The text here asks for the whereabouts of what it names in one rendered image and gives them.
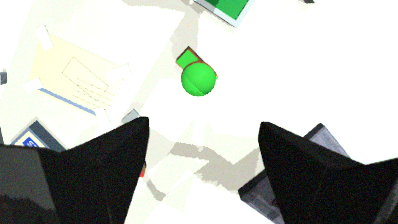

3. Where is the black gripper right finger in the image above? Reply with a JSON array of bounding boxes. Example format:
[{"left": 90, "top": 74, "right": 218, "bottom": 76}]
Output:
[{"left": 258, "top": 121, "right": 398, "bottom": 224}]

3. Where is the green and brown stamp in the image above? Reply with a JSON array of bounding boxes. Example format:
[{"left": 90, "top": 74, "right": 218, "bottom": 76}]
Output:
[{"left": 175, "top": 46, "right": 218, "bottom": 97}]

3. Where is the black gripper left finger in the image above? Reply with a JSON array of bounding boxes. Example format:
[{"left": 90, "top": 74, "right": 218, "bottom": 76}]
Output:
[{"left": 0, "top": 116, "right": 150, "bottom": 224}]

